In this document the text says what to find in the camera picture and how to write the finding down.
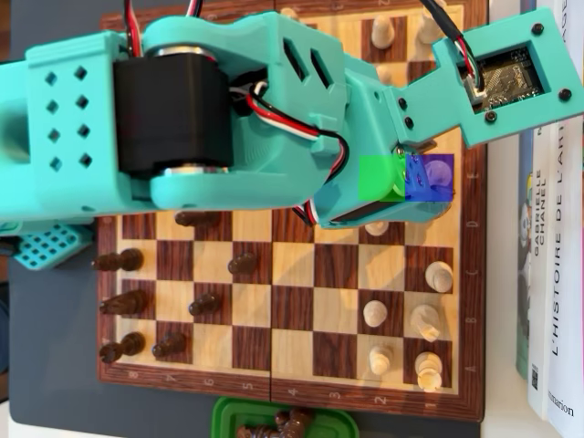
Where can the dark wooden rook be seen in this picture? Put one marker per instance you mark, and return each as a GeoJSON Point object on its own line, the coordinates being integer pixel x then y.
{"type": "Point", "coordinates": [125, 345]}

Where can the light wooden knight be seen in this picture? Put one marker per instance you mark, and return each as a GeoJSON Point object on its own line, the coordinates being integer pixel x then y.
{"type": "Point", "coordinates": [425, 321]}

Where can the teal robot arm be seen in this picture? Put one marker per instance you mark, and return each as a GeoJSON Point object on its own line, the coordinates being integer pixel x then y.
{"type": "Point", "coordinates": [296, 137]}

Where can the wooden chessboard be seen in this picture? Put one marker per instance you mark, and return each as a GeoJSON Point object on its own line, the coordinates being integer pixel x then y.
{"type": "Point", "coordinates": [292, 296]}

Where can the light wooden king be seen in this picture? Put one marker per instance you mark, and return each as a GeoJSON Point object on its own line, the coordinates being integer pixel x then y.
{"type": "Point", "coordinates": [439, 172]}

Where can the dark pawn left edge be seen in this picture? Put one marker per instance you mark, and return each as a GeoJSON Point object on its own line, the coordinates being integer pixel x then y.
{"type": "Point", "coordinates": [121, 261]}

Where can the light wooden rook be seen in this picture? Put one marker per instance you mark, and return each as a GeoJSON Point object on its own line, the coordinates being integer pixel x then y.
{"type": "Point", "coordinates": [428, 370]}
{"type": "Point", "coordinates": [426, 29]}

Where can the dark wooden queen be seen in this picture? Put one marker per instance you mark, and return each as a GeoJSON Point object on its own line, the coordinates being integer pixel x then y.
{"type": "Point", "coordinates": [196, 218]}

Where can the dark blue round object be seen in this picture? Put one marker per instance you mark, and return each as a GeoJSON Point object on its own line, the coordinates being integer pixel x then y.
{"type": "Point", "coordinates": [3, 335]}

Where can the green plastic tray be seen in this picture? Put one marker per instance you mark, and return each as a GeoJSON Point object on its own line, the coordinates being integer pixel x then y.
{"type": "Point", "coordinates": [223, 420]}

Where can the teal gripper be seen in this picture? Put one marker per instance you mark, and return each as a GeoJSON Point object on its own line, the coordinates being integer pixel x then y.
{"type": "Point", "coordinates": [365, 214]}

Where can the white art history book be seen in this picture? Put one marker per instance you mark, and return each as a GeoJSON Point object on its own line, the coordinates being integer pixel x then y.
{"type": "Point", "coordinates": [568, 274]}

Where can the white Gabrielle Chanel book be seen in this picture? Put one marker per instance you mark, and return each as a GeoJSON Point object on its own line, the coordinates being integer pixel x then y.
{"type": "Point", "coordinates": [540, 296]}

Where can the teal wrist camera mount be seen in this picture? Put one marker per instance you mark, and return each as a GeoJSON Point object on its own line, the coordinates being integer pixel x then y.
{"type": "Point", "coordinates": [502, 123]}

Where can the dark wooden knight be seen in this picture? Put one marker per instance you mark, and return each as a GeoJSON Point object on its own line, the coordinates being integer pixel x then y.
{"type": "Point", "coordinates": [244, 431]}
{"type": "Point", "coordinates": [125, 302]}

